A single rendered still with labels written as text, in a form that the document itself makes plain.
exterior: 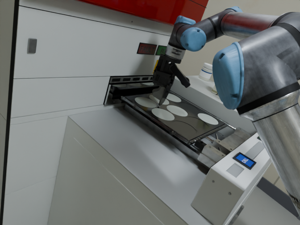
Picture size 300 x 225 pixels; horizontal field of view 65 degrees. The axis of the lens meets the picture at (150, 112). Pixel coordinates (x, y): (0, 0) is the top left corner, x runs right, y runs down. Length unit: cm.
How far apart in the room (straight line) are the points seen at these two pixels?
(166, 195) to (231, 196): 18
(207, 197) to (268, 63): 38
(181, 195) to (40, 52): 58
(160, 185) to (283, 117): 41
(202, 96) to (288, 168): 80
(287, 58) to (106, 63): 64
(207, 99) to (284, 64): 77
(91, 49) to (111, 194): 49
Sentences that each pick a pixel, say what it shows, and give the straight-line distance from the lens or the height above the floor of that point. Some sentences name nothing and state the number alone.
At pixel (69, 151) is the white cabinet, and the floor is 69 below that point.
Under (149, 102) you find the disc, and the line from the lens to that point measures 102.
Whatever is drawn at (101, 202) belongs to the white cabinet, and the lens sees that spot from 89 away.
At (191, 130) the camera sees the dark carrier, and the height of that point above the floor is 90.
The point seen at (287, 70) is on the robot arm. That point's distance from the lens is 47.
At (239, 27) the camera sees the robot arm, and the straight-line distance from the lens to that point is 73.
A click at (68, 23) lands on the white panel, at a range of 78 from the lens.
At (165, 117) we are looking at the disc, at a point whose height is 90.
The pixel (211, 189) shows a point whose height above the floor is 91.
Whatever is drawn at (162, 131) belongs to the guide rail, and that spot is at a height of 84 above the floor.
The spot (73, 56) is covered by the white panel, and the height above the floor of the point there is 105.
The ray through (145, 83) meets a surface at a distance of 113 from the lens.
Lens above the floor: 128
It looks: 24 degrees down
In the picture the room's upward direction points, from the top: 19 degrees clockwise
